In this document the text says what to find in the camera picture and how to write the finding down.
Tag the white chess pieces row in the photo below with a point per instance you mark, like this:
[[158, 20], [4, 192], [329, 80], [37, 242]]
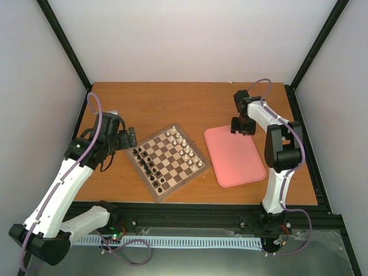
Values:
[[179, 152]]

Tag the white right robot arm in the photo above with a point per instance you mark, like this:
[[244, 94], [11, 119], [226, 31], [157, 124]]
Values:
[[283, 153]]

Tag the wooden chess board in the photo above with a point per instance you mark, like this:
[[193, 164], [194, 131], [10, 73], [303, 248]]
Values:
[[175, 178]]

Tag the pink plastic tray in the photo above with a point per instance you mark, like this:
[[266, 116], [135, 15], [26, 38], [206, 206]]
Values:
[[234, 157]]

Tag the light blue cable duct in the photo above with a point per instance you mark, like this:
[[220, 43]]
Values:
[[181, 242]]

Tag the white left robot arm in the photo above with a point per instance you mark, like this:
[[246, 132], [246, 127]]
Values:
[[45, 234]]

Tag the black aluminium frame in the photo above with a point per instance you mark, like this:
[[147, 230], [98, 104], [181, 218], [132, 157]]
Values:
[[196, 215]]

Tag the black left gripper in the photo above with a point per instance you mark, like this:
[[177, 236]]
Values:
[[126, 142]]

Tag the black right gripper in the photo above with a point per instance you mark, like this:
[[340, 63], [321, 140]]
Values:
[[250, 131]]

